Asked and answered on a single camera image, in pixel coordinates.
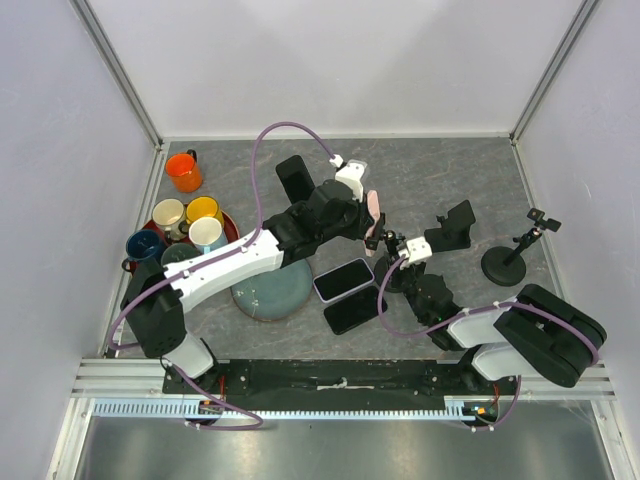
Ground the pink case phone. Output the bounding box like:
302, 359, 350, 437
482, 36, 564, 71
365, 190, 381, 240

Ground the black round phone stand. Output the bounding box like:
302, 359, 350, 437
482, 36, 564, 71
365, 227, 416, 293

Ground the lavender case phone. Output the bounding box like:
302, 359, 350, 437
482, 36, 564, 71
313, 258, 374, 303

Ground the black phone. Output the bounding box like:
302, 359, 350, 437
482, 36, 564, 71
323, 285, 379, 335
275, 155, 315, 204

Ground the black weighted phone stand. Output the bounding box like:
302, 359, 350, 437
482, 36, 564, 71
481, 208, 562, 287

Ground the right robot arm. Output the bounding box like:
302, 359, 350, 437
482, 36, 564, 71
403, 274, 607, 394

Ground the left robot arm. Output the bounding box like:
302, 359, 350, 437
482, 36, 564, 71
120, 180, 381, 393

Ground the black phone on wooden stand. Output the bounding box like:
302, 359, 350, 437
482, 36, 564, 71
275, 155, 315, 204

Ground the black folding phone stand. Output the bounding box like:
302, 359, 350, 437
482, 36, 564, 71
424, 200, 476, 253

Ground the teal ceramic plate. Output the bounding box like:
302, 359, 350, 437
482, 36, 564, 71
231, 260, 312, 322

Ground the red round tray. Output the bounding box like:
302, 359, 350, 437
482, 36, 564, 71
142, 212, 240, 249

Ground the light blue mug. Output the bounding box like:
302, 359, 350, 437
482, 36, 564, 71
189, 217, 228, 254

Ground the yellow mug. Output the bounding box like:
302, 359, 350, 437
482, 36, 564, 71
186, 196, 224, 225

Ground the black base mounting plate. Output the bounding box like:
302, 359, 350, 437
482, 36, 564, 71
195, 359, 515, 413

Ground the orange mug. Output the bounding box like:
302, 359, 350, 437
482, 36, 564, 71
165, 149, 203, 193

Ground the dark green mug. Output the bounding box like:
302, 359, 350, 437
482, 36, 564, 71
160, 243, 201, 266

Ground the cream mug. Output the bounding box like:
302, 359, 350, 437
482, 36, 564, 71
152, 198, 188, 242

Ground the dark blue mug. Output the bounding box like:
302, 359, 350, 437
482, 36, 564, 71
121, 229, 167, 273

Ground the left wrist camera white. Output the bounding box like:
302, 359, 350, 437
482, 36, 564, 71
329, 155, 368, 202

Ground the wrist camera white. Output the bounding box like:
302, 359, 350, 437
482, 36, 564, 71
398, 236, 433, 268
329, 155, 368, 202

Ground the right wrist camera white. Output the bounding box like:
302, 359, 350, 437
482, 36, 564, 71
398, 236, 433, 268

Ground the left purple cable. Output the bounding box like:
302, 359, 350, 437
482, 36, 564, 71
107, 120, 336, 351

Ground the grey cable duct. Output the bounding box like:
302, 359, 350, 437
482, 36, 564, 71
92, 398, 476, 422

